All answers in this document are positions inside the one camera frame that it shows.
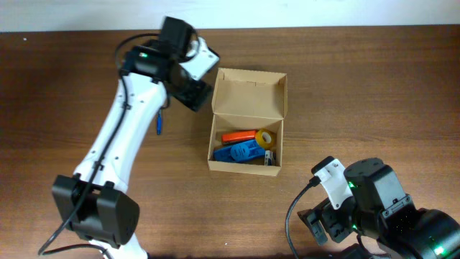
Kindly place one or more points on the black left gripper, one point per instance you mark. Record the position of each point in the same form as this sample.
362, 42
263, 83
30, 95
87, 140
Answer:
194, 95

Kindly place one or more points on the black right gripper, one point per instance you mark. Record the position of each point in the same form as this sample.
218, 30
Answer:
324, 221

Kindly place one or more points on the blue ballpoint pen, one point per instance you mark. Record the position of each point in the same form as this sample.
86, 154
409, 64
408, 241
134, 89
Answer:
159, 122

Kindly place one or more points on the brown cardboard box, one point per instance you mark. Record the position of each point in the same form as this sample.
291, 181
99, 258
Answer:
248, 100

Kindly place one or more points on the orange stapler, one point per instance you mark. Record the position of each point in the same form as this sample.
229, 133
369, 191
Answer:
241, 136

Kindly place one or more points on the small white blue box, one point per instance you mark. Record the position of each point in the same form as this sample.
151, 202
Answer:
269, 158

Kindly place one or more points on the blue plastic case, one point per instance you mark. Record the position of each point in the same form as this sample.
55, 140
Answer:
239, 153

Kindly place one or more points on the yellow tape roll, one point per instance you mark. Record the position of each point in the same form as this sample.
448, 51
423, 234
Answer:
266, 139

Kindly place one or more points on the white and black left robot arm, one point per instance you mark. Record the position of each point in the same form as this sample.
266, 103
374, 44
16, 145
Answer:
175, 63

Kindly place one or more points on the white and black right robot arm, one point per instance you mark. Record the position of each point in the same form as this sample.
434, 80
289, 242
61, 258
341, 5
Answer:
367, 198

